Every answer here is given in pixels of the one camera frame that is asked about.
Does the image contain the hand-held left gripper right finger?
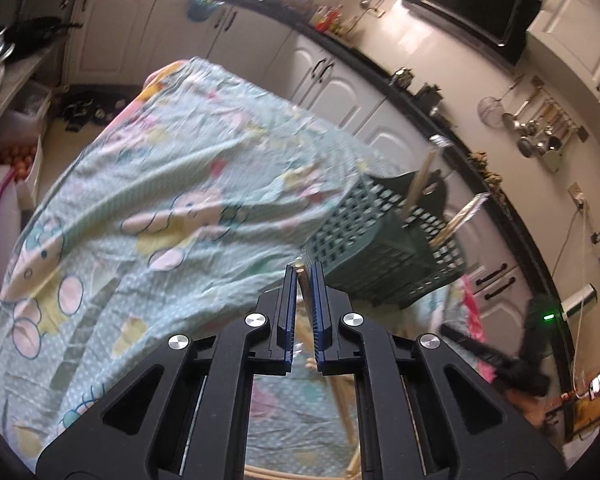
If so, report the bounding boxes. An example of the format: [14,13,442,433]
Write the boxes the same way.
[311,261,567,480]

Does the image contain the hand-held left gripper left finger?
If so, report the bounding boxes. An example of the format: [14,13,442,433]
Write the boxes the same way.
[35,264,301,480]

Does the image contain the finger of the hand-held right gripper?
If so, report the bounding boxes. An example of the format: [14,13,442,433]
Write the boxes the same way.
[439,324,518,373]

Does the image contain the wooden chopsticks pack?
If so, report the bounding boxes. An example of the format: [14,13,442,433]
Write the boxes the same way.
[292,255,363,480]
[244,464,283,480]
[402,136,453,221]
[427,192,492,250]

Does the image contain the green plastic basket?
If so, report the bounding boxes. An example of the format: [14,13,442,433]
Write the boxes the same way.
[302,170,468,308]

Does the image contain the row of hanging kitchen utensils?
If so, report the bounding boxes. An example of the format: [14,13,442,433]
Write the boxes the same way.
[502,85,581,173]

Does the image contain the pile of dried ginger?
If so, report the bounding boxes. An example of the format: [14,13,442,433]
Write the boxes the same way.
[467,150,508,201]

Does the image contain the printed cartoon blanket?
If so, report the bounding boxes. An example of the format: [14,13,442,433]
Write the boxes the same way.
[0,57,498,480]

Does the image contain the white lower cabinets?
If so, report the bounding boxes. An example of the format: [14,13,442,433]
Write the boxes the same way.
[60,0,546,356]

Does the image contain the white cabinets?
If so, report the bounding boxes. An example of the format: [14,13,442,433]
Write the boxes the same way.
[527,0,600,111]
[60,0,546,356]

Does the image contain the metal pot with lid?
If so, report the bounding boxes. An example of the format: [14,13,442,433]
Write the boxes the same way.
[416,82,443,108]

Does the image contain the metal kettle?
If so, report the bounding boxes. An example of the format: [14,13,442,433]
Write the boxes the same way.
[391,66,416,91]

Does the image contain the black kitchen countertop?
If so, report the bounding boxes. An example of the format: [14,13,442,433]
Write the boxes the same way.
[5,0,581,441]

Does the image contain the pile of dark shoes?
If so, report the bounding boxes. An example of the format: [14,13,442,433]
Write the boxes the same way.
[60,92,131,133]

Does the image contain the group of condiment bottles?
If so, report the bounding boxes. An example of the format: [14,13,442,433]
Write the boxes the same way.
[312,4,346,33]

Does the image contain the crate of orange fruit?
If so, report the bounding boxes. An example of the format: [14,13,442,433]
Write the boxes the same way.
[0,135,46,196]

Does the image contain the white upper cabinets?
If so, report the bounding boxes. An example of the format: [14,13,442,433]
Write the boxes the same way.
[527,0,600,111]

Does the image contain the blue hanging bag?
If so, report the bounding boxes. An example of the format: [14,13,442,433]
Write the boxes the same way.
[186,0,223,23]

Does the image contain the black range hood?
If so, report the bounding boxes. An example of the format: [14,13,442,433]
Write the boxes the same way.
[402,0,546,66]

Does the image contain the black wok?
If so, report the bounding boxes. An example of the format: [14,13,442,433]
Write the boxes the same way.
[0,16,83,58]

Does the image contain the white power cable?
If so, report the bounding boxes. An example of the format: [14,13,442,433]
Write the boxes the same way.
[555,205,598,396]

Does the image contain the wall socket with white plug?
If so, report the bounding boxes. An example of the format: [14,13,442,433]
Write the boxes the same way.
[567,182,588,211]

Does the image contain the wire mesh strainer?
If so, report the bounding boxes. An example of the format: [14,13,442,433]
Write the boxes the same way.
[476,75,526,128]

